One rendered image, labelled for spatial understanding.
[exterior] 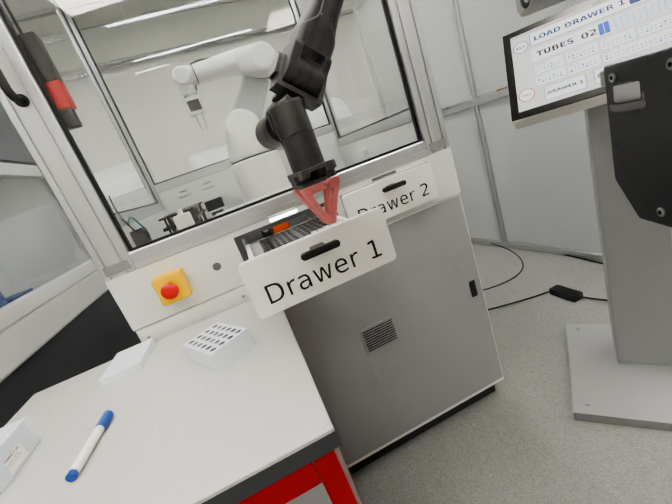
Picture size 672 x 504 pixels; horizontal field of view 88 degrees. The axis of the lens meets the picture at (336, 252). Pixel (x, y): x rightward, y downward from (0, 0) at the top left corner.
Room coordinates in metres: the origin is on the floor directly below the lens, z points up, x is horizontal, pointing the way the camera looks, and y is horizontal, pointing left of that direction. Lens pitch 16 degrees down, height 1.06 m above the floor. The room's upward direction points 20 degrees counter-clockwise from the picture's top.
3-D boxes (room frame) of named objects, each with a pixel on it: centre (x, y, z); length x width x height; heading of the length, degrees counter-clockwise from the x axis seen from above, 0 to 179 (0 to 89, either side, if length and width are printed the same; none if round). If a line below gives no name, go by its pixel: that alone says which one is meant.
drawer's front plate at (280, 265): (0.63, 0.03, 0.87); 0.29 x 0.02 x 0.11; 102
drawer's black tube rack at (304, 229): (0.82, 0.07, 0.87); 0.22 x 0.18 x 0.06; 12
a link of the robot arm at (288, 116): (0.60, 0.00, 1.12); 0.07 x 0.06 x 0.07; 27
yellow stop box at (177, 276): (0.85, 0.42, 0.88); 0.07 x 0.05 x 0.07; 102
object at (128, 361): (0.75, 0.54, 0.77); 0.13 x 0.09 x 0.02; 11
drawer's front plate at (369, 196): (1.01, -0.21, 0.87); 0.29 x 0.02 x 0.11; 102
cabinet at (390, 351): (1.42, 0.15, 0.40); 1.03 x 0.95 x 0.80; 102
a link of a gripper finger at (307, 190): (0.59, -0.01, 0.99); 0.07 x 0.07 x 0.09; 12
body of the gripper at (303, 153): (0.60, -0.01, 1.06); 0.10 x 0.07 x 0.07; 12
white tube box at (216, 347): (0.64, 0.29, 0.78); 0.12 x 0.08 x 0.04; 43
